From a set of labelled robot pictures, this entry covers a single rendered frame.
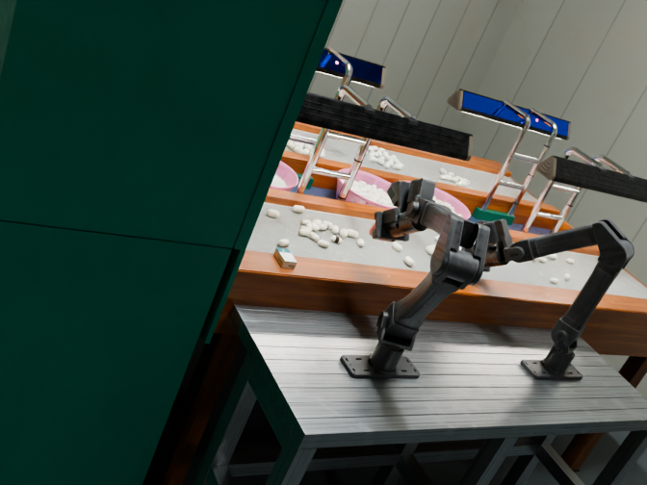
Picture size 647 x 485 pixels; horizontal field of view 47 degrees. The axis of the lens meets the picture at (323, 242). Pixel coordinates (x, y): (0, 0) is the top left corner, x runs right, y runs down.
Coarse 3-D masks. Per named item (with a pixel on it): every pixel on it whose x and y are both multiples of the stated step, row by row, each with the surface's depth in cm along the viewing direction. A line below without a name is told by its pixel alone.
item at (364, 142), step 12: (336, 96) 214; (360, 96) 205; (384, 108) 223; (396, 108) 215; (408, 120) 208; (324, 132) 219; (360, 144) 227; (312, 156) 222; (360, 156) 228; (312, 168) 224; (300, 180) 226; (348, 180) 232; (300, 192) 227; (348, 192) 235
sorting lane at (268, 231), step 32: (256, 224) 202; (288, 224) 209; (352, 224) 227; (320, 256) 199; (352, 256) 207; (384, 256) 216; (416, 256) 225; (544, 256) 270; (576, 256) 284; (576, 288) 253; (608, 288) 266; (640, 288) 280
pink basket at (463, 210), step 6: (444, 192) 281; (444, 198) 281; (450, 198) 280; (456, 204) 278; (462, 204) 276; (456, 210) 277; (462, 210) 275; (468, 210) 273; (462, 216) 273; (468, 216) 269
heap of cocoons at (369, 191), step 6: (342, 180) 257; (354, 180) 262; (354, 186) 258; (360, 186) 261; (366, 186) 263; (372, 186) 265; (360, 192) 253; (366, 192) 261; (372, 192) 258; (378, 192) 260; (384, 192) 262; (372, 198) 253; (378, 198) 256; (384, 198) 260; (384, 204) 253; (390, 204) 257
